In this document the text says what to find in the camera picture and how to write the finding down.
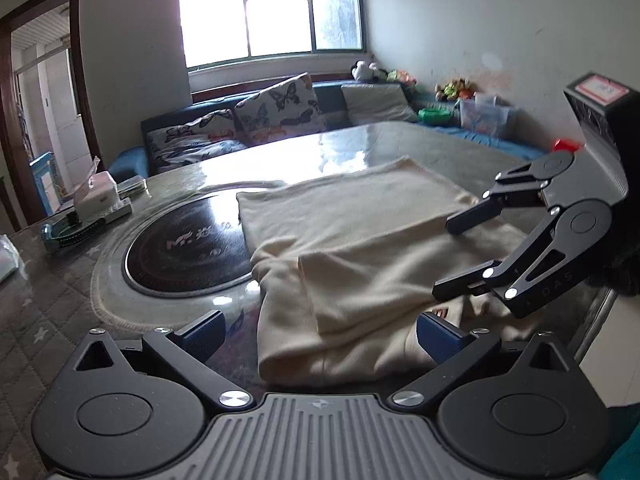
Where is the cream beige garment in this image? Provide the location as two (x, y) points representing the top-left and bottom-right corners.
(238, 158), (542, 387)

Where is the red plastic stool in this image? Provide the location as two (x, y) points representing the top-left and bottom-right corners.
(552, 138), (584, 153)

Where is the clear plastic storage box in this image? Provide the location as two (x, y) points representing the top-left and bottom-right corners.
(460, 100), (518, 139)

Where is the black induction cooktop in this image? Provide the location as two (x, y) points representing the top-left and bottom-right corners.
(122, 190), (250, 298)

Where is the green bowl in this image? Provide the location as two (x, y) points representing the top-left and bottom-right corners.
(418, 107), (454, 127)

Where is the colourful toy pile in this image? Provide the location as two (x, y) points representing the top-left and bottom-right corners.
(386, 70), (476, 102)

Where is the white flat box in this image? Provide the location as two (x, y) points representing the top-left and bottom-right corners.
(75, 198), (132, 223)

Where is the flat booklet stack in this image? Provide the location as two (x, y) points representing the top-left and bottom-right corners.
(117, 176), (148, 200)

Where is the grey cushion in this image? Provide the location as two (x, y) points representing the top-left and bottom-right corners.
(341, 84), (419, 126)

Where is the tissue box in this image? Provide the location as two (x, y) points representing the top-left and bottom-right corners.
(74, 157), (119, 221)

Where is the blue sectional sofa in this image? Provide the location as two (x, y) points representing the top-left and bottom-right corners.
(106, 79), (551, 183)

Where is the plastic wrapped tissue pack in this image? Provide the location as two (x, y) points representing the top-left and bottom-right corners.
(0, 234), (20, 282)

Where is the black white plush toy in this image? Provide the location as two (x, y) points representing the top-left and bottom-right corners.
(350, 60), (388, 82)

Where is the teal cloth bag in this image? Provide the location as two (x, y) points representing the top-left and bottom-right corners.
(598, 426), (640, 480)

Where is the butterfly pillow left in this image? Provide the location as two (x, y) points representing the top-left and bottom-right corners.
(145, 110), (247, 172)

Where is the butterfly pillow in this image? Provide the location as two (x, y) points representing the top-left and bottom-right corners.
(234, 73), (328, 145)
(145, 110), (247, 172)

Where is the blue white small cabinet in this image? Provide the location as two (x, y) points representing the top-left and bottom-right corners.
(29, 152), (61, 216)

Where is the butterfly pillow right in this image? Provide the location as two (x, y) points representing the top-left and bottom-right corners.
(234, 73), (328, 145)

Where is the window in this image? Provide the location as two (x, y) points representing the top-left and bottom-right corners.
(179, 0), (364, 70)

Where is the teal black strap device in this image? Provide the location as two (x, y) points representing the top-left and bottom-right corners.
(40, 210), (106, 254)

